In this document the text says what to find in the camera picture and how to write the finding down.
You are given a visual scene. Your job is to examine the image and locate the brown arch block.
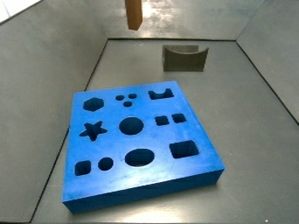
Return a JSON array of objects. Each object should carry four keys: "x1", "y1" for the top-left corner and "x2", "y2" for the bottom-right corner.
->
[{"x1": 126, "y1": 0, "x2": 143, "y2": 31}]

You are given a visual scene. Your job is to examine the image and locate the blue foam shape board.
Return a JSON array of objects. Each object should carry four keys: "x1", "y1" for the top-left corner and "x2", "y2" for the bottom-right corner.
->
[{"x1": 62, "y1": 81, "x2": 225, "y2": 214}]

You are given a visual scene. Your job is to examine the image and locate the dark grey cradle fixture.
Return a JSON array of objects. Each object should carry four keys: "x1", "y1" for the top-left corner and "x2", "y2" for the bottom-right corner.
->
[{"x1": 163, "y1": 45, "x2": 210, "y2": 72}]

